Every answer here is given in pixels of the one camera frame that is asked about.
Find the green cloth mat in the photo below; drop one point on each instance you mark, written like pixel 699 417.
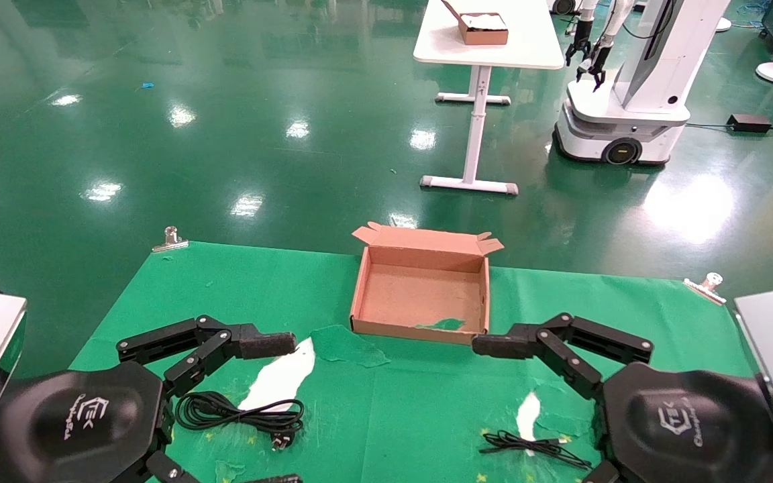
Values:
pixel 259 295

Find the torn green cloth piece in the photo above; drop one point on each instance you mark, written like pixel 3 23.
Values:
pixel 346 345

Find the small brown cardboard box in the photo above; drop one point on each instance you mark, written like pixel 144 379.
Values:
pixel 484 35

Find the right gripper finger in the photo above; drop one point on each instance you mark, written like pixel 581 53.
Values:
pixel 500 343
pixel 601 473

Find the open brown cardboard box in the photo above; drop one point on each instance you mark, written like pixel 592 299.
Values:
pixel 420 295

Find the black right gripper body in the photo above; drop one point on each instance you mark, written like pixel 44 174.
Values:
pixel 688 429

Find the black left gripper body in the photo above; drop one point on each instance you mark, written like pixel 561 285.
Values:
pixel 78 422

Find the black background robot gripper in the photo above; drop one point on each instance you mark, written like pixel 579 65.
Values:
pixel 598 64
pixel 580 43

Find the white wheeled background robot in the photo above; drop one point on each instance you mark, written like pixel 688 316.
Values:
pixel 648 74

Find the white items in small box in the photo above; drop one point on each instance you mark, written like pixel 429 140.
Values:
pixel 484 20

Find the small white round base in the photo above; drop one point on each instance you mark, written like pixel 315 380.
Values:
pixel 723 25

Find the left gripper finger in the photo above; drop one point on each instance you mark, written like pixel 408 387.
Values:
pixel 168 469
pixel 259 343

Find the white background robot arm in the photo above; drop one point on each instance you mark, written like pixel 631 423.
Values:
pixel 618 20
pixel 588 10

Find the white background table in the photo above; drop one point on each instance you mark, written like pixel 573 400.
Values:
pixel 534 40

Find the metal table clip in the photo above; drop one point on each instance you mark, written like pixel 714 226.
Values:
pixel 707 287
pixel 172 241

